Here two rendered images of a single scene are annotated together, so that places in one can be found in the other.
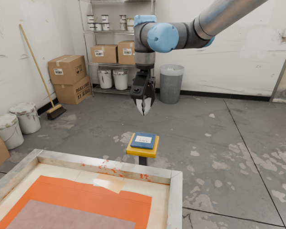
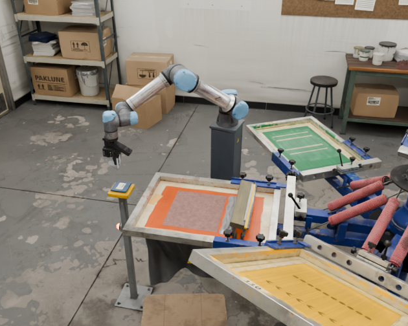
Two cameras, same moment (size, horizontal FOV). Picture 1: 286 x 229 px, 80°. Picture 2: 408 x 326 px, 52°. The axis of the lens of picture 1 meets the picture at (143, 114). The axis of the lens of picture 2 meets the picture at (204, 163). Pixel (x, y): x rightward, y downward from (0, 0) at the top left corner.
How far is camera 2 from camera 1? 2.35 m
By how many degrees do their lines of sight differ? 75
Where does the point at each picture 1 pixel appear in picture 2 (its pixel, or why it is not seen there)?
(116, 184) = (157, 196)
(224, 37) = not seen: outside the picture
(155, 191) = (163, 184)
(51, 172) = (142, 222)
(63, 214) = (172, 211)
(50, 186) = (154, 220)
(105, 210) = (171, 198)
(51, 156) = (133, 218)
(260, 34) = not seen: outside the picture
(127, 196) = (165, 193)
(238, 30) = not seen: outside the picture
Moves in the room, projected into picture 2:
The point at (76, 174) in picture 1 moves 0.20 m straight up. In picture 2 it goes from (146, 212) to (144, 182)
